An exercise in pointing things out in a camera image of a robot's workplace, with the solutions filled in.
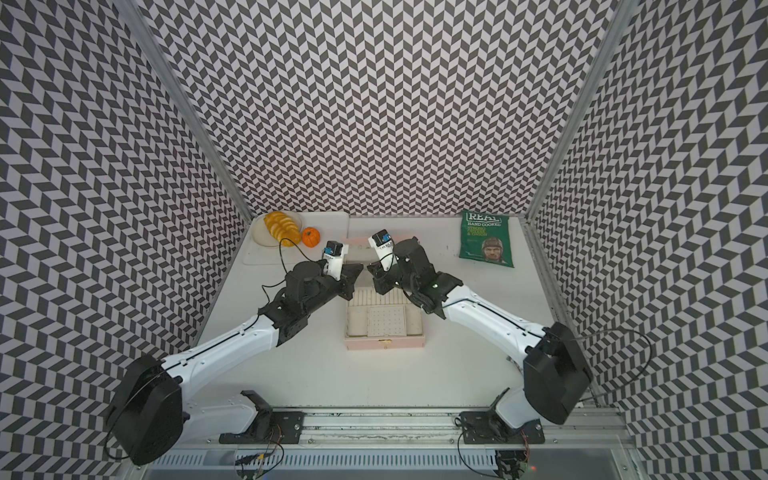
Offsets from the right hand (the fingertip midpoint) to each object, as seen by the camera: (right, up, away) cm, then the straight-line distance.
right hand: (372, 271), depth 79 cm
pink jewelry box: (+4, -15, +6) cm, 16 cm away
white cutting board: (-20, +14, +40) cm, 47 cm away
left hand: (-3, +1, +1) cm, 3 cm away
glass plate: (-46, +10, +35) cm, 58 cm away
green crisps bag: (+40, +10, +32) cm, 52 cm away
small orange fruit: (-25, +9, +29) cm, 40 cm away
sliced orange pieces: (-36, +13, +30) cm, 48 cm away
